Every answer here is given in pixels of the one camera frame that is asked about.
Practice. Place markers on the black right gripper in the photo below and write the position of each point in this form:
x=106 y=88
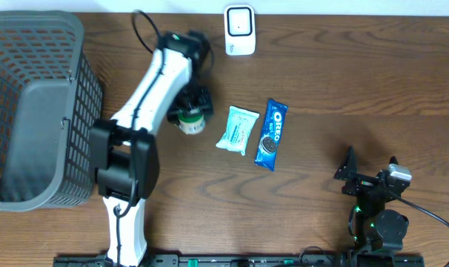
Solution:
x=349 y=170

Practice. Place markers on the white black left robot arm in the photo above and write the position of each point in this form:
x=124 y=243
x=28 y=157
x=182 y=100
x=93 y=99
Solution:
x=124 y=154

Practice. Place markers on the grey plastic basket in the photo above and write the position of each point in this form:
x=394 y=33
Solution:
x=49 y=99

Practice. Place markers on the blue Oreo cookie pack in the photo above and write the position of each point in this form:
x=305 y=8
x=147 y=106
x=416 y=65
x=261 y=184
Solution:
x=271 y=134

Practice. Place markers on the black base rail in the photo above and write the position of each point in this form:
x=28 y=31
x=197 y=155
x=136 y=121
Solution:
x=173 y=260

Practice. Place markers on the white barcode scanner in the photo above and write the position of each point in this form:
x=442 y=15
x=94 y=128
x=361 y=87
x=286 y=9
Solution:
x=240 y=30

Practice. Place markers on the green lid seasoning jar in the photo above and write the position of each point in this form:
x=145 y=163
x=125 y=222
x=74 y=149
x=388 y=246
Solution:
x=191 y=123

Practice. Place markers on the mint green wipes pack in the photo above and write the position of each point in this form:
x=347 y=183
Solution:
x=239 y=125

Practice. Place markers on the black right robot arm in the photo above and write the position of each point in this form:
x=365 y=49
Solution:
x=378 y=231

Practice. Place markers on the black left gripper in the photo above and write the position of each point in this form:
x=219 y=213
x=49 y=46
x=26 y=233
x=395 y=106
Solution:
x=204 y=99

